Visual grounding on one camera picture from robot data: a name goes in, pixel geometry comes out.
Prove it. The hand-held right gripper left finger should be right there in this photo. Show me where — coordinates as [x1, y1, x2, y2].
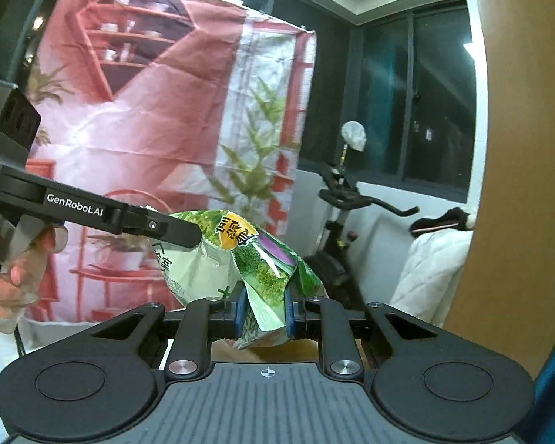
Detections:
[89, 287, 249, 380]

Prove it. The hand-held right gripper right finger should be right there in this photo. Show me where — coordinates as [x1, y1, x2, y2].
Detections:
[284, 286, 445, 382]

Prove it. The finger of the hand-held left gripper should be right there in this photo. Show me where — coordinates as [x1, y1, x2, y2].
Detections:
[120, 204, 203, 249]

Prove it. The green snack bag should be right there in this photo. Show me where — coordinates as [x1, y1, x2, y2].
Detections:
[143, 204, 324, 350]

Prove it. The person's left hand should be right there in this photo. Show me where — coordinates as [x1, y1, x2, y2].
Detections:
[0, 220, 69, 321]

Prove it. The black exercise bike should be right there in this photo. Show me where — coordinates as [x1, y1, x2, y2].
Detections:
[300, 150, 421, 322]

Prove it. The printed backdrop cloth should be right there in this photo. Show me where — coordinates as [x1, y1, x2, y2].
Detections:
[16, 0, 317, 350]

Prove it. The white quilt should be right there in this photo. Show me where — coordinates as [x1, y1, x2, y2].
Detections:
[391, 228, 475, 329]

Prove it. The dark garment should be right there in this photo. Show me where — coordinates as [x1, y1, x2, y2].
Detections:
[409, 207, 473, 236]

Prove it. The white plastic bag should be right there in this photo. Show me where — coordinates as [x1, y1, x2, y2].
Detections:
[341, 120, 367, 152]

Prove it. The dark framed window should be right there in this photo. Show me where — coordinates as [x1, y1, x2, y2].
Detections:
[300, 8, 476, 191]

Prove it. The brown wooden board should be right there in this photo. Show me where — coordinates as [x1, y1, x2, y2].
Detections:
[443, 0, 555, 382]

